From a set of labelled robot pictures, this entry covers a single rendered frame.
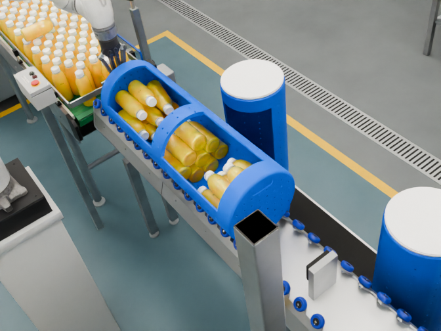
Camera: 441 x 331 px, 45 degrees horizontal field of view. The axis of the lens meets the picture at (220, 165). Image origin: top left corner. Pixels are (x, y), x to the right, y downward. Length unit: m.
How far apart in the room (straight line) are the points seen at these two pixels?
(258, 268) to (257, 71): 1.51
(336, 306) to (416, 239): 0.32
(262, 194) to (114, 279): 1.52
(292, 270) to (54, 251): 0.94
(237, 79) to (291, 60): 1.90
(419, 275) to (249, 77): 1.09
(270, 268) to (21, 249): 1.28
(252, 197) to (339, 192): 1.60
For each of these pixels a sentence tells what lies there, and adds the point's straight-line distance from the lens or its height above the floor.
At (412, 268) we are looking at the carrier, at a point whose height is 0.95.
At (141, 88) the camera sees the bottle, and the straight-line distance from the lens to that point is 2.20.
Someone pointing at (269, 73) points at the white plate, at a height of 1.04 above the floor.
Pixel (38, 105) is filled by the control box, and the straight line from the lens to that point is 2.53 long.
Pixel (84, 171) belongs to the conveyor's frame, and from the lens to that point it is 3.19.
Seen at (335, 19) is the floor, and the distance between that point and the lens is 4.70.
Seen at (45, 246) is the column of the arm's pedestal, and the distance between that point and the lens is 2.16.
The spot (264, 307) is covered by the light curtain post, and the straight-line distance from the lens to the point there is 1.10.
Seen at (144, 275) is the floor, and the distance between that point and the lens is 3.00.
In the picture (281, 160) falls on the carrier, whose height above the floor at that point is 0.61.
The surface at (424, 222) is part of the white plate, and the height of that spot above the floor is 1.04.
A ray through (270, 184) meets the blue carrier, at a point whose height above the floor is 1.18.
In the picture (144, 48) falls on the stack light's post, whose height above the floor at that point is 0.87.
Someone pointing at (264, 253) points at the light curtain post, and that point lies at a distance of 0.96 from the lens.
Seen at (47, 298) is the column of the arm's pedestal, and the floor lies 0.59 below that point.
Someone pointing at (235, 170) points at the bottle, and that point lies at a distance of 1.77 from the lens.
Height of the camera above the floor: 2.45
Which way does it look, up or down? 46 degrees down
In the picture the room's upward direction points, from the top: 10 degrees counter-clockwise
